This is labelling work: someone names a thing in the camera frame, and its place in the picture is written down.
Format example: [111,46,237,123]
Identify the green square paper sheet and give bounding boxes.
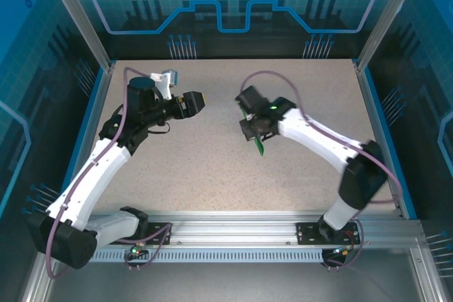
[237,102,266,157]

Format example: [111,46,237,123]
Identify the small connector with green light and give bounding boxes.
[332,245,355,259]
[129,241,148,257]

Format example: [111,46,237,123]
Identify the grey metal panel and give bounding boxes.
[45,261,425,302]

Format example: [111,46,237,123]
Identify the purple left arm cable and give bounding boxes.
[45,66,174,280]

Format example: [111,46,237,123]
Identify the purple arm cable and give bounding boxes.
[239,70,403,272]
[45,66,174,280]

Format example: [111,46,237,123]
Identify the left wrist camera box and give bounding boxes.
[150,70,180,100]

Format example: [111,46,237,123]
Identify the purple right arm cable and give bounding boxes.
[239,70,403,272]

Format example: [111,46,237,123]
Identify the aluminium frame post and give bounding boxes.
[39,0,117,71]
[355,0,428,71]

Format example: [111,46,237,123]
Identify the aluminium mounting rail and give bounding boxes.
[84,209,425,247]

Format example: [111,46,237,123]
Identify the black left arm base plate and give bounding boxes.
[137,222,173,245]

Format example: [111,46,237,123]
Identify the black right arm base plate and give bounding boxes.
[295,221,360,245]

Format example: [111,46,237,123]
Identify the slotted grey cable duct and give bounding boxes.
[88,249,325,264]

